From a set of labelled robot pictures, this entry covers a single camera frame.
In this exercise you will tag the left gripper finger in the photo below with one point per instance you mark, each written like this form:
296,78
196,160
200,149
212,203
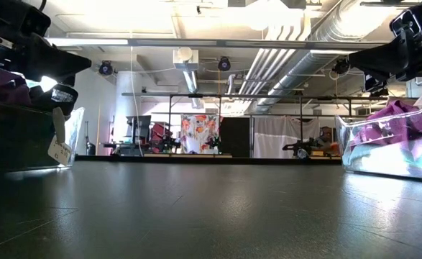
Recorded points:
58,97
59,63

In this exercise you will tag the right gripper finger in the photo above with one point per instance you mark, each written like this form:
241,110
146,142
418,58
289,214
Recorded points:
374,83
379,59

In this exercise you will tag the clear plastic bin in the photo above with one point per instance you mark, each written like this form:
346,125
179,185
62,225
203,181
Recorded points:
343,144
75,136

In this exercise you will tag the purple towel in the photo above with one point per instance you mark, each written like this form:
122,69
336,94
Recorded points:
2,84

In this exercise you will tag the dark grey tagged towel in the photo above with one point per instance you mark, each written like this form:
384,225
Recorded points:
16,136

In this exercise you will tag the black background robot arm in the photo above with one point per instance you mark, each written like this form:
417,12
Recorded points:
298,146

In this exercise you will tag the black ceiling fixture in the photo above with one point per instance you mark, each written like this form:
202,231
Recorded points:
340,66

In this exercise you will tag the person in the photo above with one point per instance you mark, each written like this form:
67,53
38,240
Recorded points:
326,138

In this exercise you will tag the grey monitor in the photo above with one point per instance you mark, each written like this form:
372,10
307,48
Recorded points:
138,126

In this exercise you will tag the black pipe rack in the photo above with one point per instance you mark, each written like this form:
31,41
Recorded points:
268,96

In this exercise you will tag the red equipment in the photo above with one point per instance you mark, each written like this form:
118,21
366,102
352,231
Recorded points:
160,136

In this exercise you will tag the white curtain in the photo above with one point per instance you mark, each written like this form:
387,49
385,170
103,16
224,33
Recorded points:
275,136

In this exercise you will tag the white ceiling unit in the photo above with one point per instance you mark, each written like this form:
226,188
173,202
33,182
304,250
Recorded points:
185,59

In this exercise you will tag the grey overhead beam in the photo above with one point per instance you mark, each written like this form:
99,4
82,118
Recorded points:
196,42

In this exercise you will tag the floral curtain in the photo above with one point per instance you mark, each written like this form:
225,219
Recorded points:
200,133

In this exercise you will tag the black panel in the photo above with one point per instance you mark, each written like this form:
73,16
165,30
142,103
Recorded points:
234,136

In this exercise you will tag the silver ventilation duct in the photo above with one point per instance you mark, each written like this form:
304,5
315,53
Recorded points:
304,68

